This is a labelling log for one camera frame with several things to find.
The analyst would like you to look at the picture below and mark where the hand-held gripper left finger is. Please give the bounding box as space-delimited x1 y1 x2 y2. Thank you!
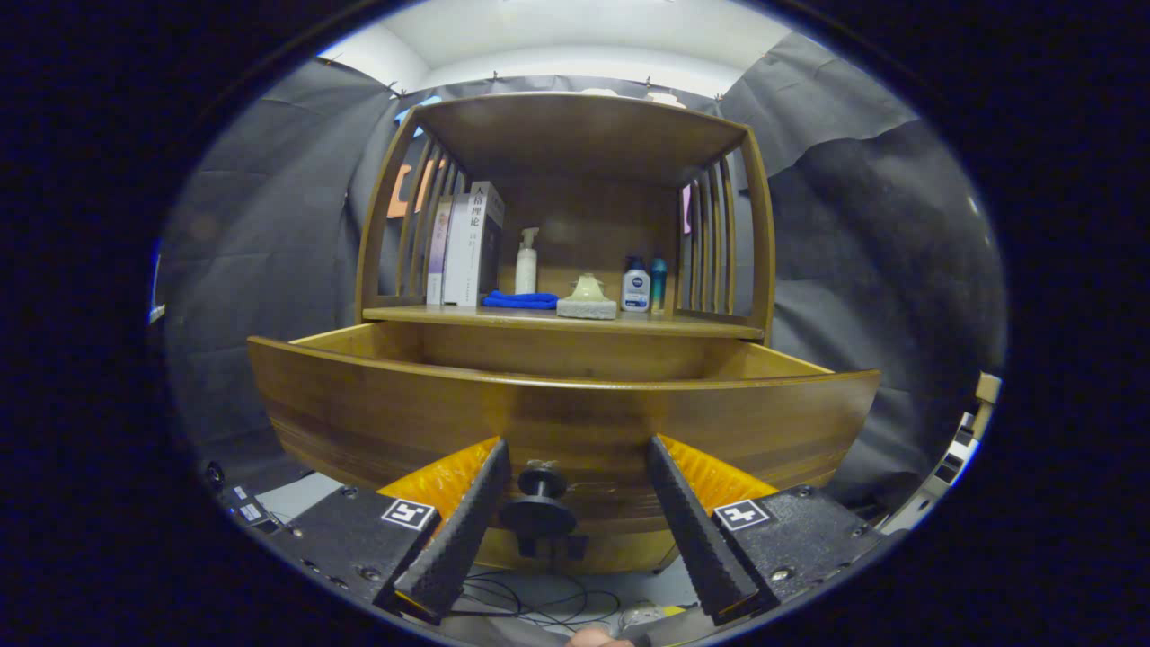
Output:
270 437 513 625

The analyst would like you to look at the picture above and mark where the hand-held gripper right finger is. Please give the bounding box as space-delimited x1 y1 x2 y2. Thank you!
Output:
647 434 899 625

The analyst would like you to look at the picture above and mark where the black drawer knob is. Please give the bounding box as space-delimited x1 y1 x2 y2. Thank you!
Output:
500 461 578 556

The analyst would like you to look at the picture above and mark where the wooden drawer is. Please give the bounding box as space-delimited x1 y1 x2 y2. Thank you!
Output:
247 321 881 533

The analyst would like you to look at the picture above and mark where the wooden countertop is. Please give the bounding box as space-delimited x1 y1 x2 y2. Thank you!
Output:
363 304 765 341

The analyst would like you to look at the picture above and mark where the wooden cabinet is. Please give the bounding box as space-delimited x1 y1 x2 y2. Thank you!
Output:
355 92 775 576

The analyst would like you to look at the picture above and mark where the black floor device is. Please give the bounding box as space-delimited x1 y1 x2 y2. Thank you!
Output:
205 460 281 533

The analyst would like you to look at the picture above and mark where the blue folded cloth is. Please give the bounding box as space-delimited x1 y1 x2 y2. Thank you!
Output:
482 290 560 311

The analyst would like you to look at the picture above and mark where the white lotion bottle blue cap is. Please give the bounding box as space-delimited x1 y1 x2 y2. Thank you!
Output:
621 257 651 314

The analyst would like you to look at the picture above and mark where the white pump bottle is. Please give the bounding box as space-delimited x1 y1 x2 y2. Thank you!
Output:
515 227 540 295

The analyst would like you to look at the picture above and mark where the thin purple book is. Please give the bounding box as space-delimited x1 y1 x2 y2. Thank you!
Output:
426 199 454 306

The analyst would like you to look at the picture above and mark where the thin white book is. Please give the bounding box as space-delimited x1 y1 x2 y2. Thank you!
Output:
442 191 475 307

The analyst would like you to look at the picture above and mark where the thick white book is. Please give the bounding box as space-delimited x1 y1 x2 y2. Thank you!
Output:
465 182 506 308

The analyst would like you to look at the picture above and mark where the tangle of black cables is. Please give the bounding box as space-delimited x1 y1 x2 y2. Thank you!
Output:
454 571 623 632

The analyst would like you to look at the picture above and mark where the white frame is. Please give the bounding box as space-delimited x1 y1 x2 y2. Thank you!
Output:
885 371 1003 533

